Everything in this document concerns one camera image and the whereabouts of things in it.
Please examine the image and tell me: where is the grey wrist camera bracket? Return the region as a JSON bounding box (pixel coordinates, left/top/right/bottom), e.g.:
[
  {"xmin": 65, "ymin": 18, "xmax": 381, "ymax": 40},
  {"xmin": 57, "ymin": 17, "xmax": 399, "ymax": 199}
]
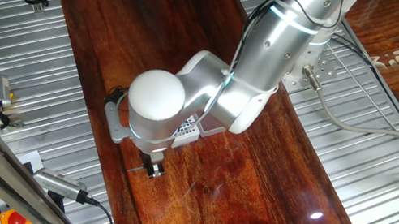
[{"xmin": 97, "ymin": 97, "xmax": 136, "ymax": 146}]

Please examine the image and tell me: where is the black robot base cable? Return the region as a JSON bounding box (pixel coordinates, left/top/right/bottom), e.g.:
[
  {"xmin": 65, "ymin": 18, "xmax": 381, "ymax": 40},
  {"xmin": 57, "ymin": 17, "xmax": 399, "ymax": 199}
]
[{"xmin": 311, "ymin": 31, "xmax": 399, "ymax": 169}]

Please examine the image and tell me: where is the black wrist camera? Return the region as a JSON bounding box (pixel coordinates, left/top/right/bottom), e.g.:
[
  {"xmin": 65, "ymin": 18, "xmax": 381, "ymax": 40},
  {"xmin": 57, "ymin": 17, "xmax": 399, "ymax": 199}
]
[{"xmin": 104, "ymin": 84, "xmax": 127, "ymax": 106}]

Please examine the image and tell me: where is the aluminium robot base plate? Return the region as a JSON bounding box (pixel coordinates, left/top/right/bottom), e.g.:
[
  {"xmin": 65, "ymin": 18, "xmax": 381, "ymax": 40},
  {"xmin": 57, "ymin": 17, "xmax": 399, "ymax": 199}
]
[{"xmin": 279, "ymin": 20, "xmax": 349, "ymax": 102}]

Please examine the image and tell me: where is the red emergency stop button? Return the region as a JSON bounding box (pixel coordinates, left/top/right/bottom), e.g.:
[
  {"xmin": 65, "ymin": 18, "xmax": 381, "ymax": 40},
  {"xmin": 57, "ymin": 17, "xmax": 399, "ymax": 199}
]
[{"xmin": 0, "ymin": 206, "xmax": 45, "ymax": 224}]

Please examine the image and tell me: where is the silver ribbed camera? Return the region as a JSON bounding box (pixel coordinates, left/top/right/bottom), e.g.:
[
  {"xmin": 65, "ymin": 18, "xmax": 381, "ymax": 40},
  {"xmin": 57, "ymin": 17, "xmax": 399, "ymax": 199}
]
[{"xmin": 28, "ymin": 165, "xmax": 92, "ymax": 205}]

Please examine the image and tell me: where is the grey pipette tip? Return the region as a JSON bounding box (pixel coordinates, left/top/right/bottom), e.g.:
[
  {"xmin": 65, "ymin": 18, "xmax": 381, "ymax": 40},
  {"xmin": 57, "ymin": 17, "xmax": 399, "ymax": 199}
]
[{"xmin": 126, "ymin": 162, "xmax": 148, "ymax": 176}]

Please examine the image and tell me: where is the white pipette tip rack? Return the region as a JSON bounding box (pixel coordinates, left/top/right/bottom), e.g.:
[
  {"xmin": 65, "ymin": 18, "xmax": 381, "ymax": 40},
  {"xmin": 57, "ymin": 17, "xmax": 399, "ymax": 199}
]
[{"xmin": 169, "ymin": 111, "xmax": 204, "ymax": 153}]

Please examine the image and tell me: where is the clear plastic box lid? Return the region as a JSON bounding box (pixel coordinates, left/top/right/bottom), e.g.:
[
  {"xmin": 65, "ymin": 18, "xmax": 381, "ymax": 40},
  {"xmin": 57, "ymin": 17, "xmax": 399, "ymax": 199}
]
[{"xmin": 195, "ymin": 114, "xmax": 230, "ymax": 142}]

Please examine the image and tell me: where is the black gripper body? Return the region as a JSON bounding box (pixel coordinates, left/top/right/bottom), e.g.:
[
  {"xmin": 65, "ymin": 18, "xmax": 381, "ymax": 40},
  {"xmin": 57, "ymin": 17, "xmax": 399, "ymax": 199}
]
[{"xmin": 139, "ymin": 147, "xmax": 168, "ymax": 169}]

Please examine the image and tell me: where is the grey cable with metal connector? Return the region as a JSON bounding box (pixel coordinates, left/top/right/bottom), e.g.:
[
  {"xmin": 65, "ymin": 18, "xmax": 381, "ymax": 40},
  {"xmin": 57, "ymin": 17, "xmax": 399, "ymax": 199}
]
[{"xmin": 289, "ymin": 63, "xmax": 399, "ymax": 161}]

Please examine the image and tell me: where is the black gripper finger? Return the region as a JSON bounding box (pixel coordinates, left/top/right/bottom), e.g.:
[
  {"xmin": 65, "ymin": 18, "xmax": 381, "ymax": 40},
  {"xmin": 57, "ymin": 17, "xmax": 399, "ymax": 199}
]
[
  {"xmin": 151, "ymin": 160, "xmax": 168, "ymax": 179},
  {"xmin": 141, "ymin": 162, "xmax": 157, "ymax": 180}
]

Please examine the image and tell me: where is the glossy brown wooden board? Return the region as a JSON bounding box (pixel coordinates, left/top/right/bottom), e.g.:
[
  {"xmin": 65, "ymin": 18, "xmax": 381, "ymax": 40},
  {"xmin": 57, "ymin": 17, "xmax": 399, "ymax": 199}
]
[{"xmin": 15, "ymin": 0, "xmax": 399, "ymax": 224}]

